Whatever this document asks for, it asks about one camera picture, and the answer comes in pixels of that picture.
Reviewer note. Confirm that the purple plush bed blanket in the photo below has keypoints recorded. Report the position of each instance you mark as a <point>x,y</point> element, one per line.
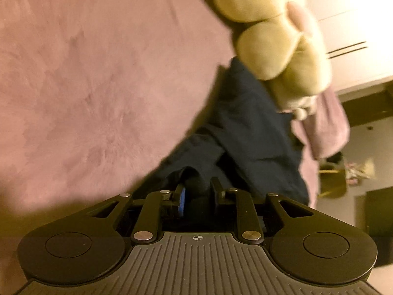
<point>94,94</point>

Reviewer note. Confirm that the white fluffy plush toy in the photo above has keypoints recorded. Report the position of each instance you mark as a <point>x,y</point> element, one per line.
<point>287,102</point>

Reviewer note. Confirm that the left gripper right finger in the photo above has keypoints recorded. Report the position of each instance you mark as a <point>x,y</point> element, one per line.
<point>238,205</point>

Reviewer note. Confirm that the cream flower plush pillow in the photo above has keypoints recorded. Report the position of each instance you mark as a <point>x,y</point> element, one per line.
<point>280,42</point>

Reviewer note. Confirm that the white wardrobe with handles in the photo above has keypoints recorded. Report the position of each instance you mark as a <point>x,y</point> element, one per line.
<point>358,38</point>

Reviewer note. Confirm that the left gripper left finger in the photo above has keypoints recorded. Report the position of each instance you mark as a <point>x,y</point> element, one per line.
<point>158,206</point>

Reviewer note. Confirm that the yellow wooden side table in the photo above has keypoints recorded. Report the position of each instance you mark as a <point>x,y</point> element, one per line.
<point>337,178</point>

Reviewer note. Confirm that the purple pillow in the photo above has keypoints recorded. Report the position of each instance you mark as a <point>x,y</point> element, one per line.
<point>323,134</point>

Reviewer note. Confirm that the navy blue jacket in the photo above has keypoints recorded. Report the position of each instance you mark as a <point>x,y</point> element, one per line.
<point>244,142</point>

